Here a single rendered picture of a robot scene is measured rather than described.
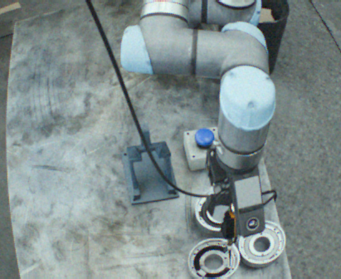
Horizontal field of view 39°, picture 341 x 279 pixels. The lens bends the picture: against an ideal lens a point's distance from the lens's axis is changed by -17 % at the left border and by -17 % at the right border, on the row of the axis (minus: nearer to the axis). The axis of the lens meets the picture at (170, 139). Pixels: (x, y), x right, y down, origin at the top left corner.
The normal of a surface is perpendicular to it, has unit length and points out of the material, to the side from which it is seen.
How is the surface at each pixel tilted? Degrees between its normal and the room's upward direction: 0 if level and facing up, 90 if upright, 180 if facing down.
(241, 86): 0
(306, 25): 0
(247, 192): 32
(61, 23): 0
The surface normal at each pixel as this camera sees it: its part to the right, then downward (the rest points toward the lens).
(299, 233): 0.00, -0.56
